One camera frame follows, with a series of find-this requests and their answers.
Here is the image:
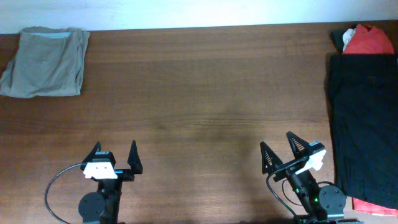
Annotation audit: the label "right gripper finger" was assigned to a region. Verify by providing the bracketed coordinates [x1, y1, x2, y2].
[260, 141, 283, 174]
[286, 131, 311, 159]

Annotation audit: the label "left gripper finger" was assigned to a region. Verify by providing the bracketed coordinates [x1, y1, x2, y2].
[127, 140, 143, 174]
[81, 141, 101, 170]

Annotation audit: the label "black shorts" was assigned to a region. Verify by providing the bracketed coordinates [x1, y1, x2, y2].
[327, 54, 397, 209]

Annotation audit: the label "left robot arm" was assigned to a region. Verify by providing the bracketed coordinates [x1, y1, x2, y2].
[78, 141, 143, 224]

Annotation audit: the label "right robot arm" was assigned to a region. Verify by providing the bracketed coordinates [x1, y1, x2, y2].
[260, 131, 346, 223]

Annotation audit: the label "folded khaki shorts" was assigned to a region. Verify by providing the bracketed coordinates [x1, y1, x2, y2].
[1, 27, 90, 98]

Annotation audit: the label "dark garment at table corner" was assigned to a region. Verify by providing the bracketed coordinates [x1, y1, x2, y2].
[330, 30, 345, 54]

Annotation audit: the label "red soccer t-shirt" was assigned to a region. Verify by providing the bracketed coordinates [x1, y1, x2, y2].
[343, 24, 394, 54]

